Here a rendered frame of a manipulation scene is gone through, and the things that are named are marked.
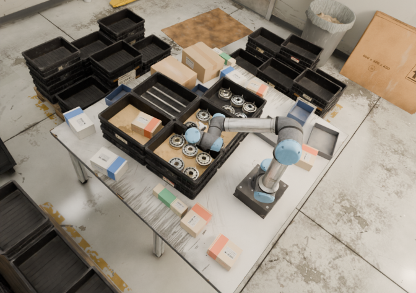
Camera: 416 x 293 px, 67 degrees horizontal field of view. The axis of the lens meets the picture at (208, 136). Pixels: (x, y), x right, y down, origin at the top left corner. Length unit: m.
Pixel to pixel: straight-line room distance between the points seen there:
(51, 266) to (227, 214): 1.14
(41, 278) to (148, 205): 0.78
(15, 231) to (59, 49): 1.80
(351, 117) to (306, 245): 1.76
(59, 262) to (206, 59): 1.82
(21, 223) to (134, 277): 0.87
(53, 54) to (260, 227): 2.45
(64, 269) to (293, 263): 1.70
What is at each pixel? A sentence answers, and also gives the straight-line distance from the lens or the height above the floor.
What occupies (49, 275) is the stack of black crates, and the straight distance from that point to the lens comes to 2.31.
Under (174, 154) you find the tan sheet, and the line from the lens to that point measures 2.06.
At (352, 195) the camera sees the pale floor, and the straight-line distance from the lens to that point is 3.37.
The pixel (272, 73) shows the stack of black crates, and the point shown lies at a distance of 3.53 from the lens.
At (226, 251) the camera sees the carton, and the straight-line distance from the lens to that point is 1.87.
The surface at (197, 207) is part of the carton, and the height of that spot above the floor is 0.78.
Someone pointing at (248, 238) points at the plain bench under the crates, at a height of 0.70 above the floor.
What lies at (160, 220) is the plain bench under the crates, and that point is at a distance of 1.98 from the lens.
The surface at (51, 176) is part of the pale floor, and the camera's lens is 3.08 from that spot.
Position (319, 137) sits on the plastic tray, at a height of 0.70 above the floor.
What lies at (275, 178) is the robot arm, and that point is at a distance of 1.68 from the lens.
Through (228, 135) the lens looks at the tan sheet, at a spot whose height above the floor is 0.83.
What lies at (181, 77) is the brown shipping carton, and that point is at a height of 0.86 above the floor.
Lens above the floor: 2.52
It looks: 51 degrees down
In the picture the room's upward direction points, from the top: 12 degrees clockwise
